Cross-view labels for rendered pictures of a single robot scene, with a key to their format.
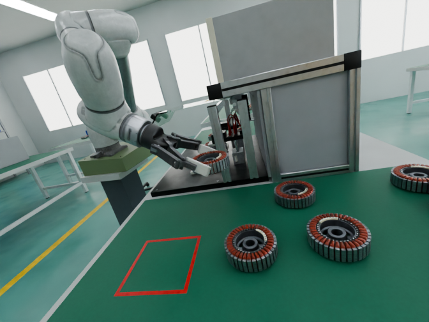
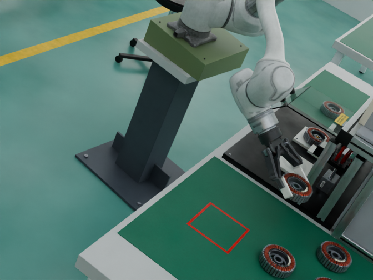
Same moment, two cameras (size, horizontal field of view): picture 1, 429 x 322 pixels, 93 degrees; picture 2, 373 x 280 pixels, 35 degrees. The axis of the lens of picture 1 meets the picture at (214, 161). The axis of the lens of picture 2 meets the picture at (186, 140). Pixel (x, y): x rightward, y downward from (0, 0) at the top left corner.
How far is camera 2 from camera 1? 1.43 m
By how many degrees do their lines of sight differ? 16
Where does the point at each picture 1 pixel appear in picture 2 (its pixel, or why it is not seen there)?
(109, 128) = (247, 111)
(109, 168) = (181, 60)
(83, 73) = (266, 94)
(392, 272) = not seen: outside the picture
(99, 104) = (257, 103)
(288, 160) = (357, 230)
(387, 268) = not seen: outside the picture
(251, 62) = not seen: outside the picture
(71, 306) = (161, 210)
